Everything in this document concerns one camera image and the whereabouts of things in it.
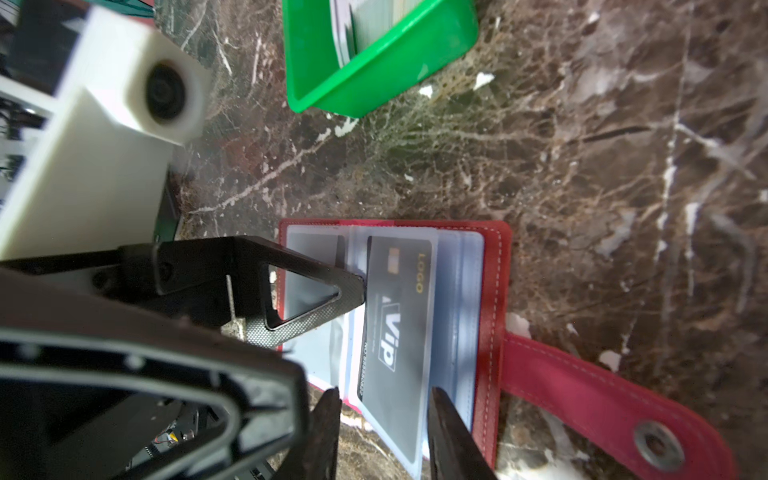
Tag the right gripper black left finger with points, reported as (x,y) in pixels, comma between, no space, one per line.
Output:
(315,457)

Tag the green plastic tray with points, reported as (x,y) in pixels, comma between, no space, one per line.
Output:
(430,37)

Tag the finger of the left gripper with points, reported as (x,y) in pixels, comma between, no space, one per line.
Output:
(209,281)
(96,389)

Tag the stack of credit cards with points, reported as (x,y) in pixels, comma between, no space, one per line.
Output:
(358,24)

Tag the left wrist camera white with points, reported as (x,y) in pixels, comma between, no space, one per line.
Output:
(95,178)

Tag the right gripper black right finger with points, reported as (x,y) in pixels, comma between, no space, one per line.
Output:
(452,449)

